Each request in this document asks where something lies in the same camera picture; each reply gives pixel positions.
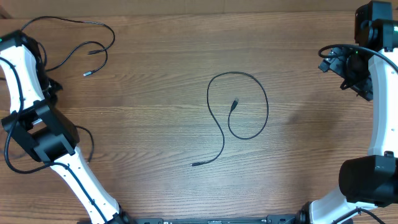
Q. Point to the cardboard backdrop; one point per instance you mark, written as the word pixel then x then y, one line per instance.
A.
pixel 19 9

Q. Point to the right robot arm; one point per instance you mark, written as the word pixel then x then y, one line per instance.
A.
pixel 369 67

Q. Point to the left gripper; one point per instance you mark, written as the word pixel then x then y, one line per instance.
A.
pixel 52 96

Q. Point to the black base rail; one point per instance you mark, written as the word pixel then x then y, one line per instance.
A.
pixel 214 221

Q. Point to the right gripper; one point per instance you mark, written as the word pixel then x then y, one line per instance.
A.
pixel 337 66

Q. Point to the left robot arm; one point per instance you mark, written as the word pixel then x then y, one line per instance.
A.
pixel 44 133

